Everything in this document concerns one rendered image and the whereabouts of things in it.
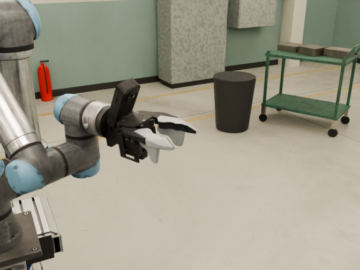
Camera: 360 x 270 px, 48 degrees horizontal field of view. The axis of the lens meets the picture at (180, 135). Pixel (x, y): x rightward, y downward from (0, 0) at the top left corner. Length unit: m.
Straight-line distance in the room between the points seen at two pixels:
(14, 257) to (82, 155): 0.38
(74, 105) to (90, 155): 0.13
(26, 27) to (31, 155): 0.35
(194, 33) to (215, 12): 0.47
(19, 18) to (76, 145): 0.35
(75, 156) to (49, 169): 0.07
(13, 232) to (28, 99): 0.37
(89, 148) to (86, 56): 5.31
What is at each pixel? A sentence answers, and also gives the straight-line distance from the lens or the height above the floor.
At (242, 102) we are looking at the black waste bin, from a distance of 4.52.
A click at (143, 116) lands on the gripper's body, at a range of 0.82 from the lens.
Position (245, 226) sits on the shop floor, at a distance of 3.07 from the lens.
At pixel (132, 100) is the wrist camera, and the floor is 1.50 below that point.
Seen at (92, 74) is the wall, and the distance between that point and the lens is 6.33.
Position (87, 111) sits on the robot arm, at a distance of 0.89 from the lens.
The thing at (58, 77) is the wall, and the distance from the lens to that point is 6.20.
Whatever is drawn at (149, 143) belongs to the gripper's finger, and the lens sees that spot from 0.75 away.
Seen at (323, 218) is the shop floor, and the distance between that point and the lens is 3.29.
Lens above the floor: 1.75
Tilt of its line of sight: 22 degrees down
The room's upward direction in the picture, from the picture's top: straight up
